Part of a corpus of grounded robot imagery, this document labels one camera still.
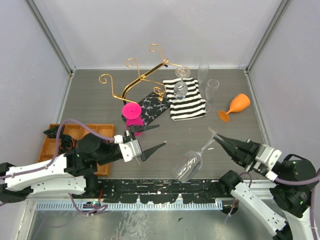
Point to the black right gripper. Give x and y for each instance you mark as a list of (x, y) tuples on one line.
[(242, 152)]

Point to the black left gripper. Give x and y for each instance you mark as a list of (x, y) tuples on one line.
[(131, 138)]

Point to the pink plastic wine glass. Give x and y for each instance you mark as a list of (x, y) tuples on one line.
[(132, 114)]

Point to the orange plastic wine glass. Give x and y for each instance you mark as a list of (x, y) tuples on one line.
[(238, 104)]

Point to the clear stemmed wine glass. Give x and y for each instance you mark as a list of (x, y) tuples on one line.
[(192, 161)]

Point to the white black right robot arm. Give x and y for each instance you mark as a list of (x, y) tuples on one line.
[(295, 181)]

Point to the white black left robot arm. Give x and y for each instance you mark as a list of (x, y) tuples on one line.
[(72, 173)]

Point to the black white striped cloth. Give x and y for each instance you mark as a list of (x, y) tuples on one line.
[(193, 106)]

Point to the orange floral rolled tie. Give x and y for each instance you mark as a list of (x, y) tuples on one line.
[(67, 143)]

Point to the green patterned rolled tie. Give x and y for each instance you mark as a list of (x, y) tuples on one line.
[(51, 133)]

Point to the tall clear champagne flute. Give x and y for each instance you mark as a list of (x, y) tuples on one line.
[(203, 70)]

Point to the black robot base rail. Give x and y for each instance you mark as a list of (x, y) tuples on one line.
[(160, 191)]

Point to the white slotted cable duct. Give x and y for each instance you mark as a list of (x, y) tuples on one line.
[(176, 206)]

